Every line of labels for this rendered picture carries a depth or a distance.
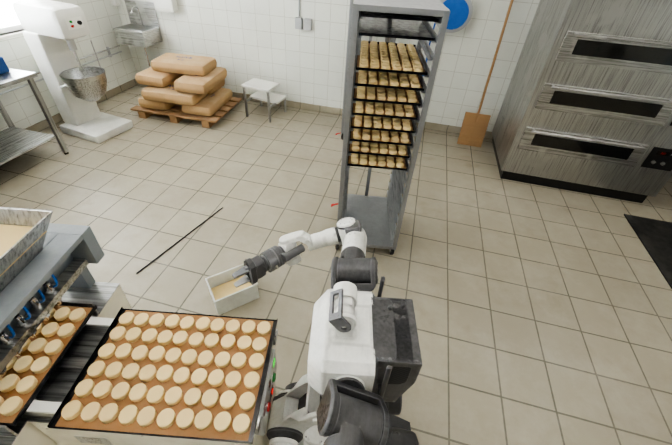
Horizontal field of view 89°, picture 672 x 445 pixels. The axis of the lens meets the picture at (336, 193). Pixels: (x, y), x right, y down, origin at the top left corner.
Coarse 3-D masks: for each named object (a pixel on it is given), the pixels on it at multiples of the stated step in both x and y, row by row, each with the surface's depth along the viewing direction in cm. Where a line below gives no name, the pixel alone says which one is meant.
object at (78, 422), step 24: (144, 312) 131; (240, 336) 126; (264, 336) 126; (96, 360) 116; (120, 360) 117; (144, 360) 117; (264, 360) 119; (96, 384) 110; (168, 384) 112; (192, 384) 112; (240, 384) 113; (120, 408) 105; (192, 408) 106; (216, 408) 107; (240, 408) 107; (144, 432) 101; (168, 432) 101; (192, 432) 101; (216, 432) 102
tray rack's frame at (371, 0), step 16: (368, 0) 181; (384, 0) 184; (400, 0) 187; (416, 0) 190; (432, 0) 193; (368, 176) 307; (352, 208) 305; (368, 208) 306; (384, 208) 307; (368, 224) 289; (384, 224) 291; (368, 240) 274; (384, 240) 275
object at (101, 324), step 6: (90, 318) 129; (96, 318) 129; (102, 318) 129; (108, 318) 129; (90, 324) 127; (96, 324) 127; (102, 324) 127; (108, 324) 127; (84, 330) 130; (90, 330) 130; (96, 330) 130; (102, 330) 129; (276, 330) 128; (276, 336) 127
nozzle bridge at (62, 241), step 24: (48, 240) 121; (72, 240) 122; (96, 240) 132; (48, 264) 113; (72, 264) 130; (24, 288) 105; (0, 312) 99; (24, 312) 113; (48, 312) 116; (24, 336) 108; (0, 360) 101
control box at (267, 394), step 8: (272, 352) 128; (272, 360) 126; (272, 368) 127; (272, 376) 127; (272, 384) 129; (264, 392) 117; (272, 392) 129; (264, 400) 115; (264, 408) 114; (264, 416) 116; (264, 424) 117; (264, 432) 119
